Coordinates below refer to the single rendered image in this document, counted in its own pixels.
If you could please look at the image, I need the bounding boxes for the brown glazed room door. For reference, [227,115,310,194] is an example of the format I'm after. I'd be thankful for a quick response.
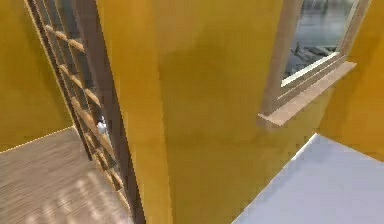
[23,0,147,224]

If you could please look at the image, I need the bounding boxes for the wooden framed window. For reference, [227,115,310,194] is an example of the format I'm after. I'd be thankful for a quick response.
[257,0,372,128]

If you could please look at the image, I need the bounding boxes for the silver door handle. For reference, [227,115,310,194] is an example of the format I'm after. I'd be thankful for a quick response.
[96,115,109,136]

